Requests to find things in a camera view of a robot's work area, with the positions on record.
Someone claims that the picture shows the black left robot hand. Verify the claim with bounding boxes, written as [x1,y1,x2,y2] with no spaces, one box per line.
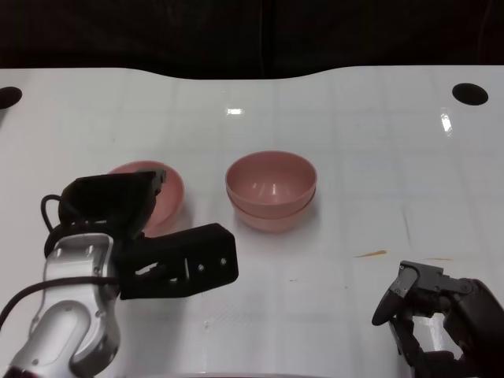
[57,168,169,242]

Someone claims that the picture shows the black round table grommet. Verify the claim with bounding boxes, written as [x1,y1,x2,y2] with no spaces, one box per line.
[0,87,24,110]
[451,83,490,106]

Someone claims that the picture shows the black backdrop cloth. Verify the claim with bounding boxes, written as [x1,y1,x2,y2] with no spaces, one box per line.
[0,0,504,80]

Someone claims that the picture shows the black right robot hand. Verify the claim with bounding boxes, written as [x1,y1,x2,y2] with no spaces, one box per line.
[372,259,504,378]

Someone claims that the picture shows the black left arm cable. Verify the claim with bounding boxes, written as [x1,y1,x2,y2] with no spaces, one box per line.
[0,194,119,332]

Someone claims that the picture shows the pink plastic bowl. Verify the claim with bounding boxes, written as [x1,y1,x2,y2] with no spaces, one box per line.
[231,187,317,233]
[225,150,318,210]
[106,160,185,239]

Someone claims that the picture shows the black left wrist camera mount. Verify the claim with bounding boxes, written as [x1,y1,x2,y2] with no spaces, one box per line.
[116,222,240,301]

